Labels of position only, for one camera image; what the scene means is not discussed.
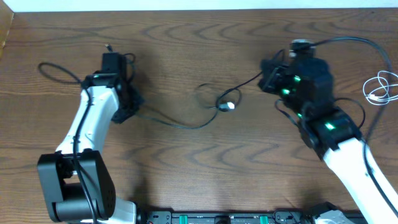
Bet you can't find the black usb cable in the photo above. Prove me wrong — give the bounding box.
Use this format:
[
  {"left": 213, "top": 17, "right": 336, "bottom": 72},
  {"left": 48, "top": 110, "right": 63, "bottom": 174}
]
[{"left": 133, "top": 70, "right": 265, "bottom": 130}]

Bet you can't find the white usb cable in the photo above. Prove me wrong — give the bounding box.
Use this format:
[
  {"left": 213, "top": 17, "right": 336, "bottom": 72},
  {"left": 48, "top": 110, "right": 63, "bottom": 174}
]
[{"left": 363, "top": 70, "right": 398, "bottom": 106}]

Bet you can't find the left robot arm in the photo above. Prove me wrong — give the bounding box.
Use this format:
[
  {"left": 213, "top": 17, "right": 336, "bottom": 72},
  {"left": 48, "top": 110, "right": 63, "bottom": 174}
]
[{"left": 37, "top": 73, "right": 138, "bottom": 223}]

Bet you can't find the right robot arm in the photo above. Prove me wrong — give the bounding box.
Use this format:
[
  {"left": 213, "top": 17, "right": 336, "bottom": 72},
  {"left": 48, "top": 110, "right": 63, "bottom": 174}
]
[{"left": 258, "top": 58, "right": 397, "bottom": 223}]

